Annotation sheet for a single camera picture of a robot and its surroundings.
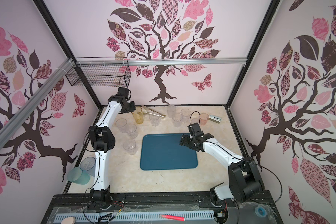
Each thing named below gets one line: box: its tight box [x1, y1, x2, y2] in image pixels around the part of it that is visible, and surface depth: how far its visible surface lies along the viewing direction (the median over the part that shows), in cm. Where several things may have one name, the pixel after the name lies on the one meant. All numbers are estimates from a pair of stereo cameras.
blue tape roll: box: [254, 205, 267, 218], surface depth 71 cm
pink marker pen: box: [159, 213, 186, 222], surface depth 71 cm
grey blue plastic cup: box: [79, 156, 97, 177], surface depth 78 cm
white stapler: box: [208, 114, 222, 124], surface depth 111 cm
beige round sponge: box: [60, 216, 77, 224], surface depth 69 cm
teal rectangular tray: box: [140, 133, 198, 171], surface depth 91 cm
